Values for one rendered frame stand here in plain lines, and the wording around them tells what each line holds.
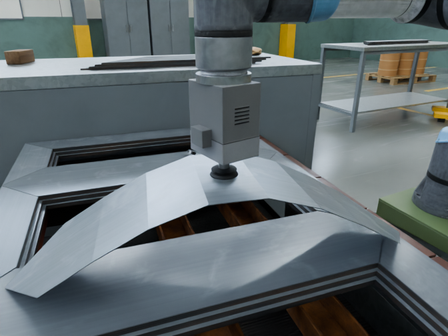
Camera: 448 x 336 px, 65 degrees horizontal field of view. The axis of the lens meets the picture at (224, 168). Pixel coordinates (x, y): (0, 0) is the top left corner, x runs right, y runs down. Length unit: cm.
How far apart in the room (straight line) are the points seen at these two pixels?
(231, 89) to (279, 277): 30
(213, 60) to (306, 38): 1206
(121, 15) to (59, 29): 150
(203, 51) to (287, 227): 38
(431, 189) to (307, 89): 66
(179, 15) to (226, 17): 908
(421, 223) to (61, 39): 903
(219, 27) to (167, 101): 88
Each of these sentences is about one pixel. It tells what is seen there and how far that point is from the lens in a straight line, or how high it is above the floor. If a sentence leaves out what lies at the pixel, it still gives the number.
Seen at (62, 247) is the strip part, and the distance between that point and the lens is 59.
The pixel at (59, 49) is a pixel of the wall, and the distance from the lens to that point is 952.
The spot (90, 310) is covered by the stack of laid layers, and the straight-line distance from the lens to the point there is 55.
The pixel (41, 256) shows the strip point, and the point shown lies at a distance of 62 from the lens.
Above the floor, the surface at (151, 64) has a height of 106.
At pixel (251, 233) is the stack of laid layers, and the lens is 67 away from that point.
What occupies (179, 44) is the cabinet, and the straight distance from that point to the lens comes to 953.
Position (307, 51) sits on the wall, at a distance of 1259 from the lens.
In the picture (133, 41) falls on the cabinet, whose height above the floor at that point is 75.
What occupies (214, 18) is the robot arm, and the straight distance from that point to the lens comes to 45.
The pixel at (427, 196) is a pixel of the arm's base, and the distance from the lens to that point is 110.
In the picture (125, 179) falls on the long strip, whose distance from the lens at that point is 91.
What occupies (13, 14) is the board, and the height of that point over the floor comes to 134.
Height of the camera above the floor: 121
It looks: 23 degrees down
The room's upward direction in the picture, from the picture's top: straight up
